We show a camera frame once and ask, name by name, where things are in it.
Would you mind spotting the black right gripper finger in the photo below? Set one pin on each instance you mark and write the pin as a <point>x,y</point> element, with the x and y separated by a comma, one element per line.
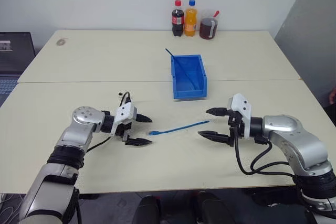
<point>218,111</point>
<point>215,136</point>

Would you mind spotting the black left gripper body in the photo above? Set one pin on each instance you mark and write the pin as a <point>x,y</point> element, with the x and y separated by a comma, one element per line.
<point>126,132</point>

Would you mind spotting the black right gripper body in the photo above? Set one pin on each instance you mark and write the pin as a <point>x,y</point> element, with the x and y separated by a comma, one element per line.
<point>235,124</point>

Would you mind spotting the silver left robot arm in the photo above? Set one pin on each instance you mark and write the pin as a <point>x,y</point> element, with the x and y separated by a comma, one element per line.
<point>78,132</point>

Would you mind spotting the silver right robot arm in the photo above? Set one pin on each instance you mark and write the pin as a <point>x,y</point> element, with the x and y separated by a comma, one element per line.
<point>294,137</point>

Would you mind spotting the blue plastic bin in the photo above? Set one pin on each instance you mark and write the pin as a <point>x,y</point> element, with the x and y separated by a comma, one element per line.
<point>189,94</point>

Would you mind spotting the dark rounded shape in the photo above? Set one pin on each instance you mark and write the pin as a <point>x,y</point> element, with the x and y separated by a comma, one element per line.
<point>148,211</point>

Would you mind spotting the clear cup with dark liquid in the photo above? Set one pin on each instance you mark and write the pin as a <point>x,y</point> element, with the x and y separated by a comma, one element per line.
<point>206,28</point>

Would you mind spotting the orange soda bottle, blue cap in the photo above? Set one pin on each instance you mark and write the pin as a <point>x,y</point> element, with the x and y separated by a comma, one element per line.
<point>190,23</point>

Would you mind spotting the cola bottle with red cap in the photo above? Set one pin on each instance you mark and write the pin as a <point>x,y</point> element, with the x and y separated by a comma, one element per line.
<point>177,22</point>

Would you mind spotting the red spoon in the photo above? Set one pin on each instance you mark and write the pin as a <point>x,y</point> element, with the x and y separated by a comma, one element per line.
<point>216,13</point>

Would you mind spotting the reddish brown rounded object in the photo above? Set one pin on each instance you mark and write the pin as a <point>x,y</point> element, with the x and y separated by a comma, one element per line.
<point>332,97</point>

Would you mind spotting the dark laptop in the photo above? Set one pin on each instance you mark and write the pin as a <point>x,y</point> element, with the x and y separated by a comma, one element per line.
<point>15,53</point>

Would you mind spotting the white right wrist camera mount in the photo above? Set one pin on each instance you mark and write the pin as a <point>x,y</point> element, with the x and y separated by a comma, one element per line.
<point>242,108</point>

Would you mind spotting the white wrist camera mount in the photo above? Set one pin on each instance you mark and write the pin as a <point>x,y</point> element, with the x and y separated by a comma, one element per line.
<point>126,112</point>
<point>242,108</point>

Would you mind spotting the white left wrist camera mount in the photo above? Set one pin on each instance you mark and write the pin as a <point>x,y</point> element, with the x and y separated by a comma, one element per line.
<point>126,112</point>

